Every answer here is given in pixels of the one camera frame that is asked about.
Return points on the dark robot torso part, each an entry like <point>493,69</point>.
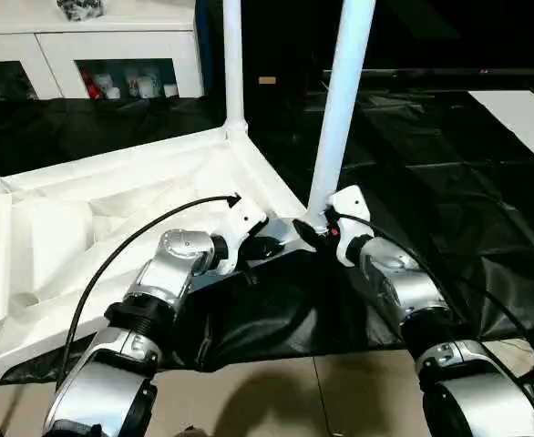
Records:
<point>190,432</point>

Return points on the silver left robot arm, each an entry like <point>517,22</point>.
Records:
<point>176,264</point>

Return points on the small grey cabinet ornament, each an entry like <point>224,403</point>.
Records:
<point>80,8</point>

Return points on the black flat screen television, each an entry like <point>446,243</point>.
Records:
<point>431,36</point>

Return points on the white plastic table top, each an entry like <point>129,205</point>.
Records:
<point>66,228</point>

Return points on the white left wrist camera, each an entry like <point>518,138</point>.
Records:
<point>244,218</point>

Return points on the small tan box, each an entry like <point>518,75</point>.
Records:
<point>267,80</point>

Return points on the black plastic mat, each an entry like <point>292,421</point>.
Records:
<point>467,218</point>

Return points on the white flat board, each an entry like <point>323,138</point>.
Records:
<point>527,118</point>

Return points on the white glass-door cabinet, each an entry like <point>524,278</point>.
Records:
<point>85,45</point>

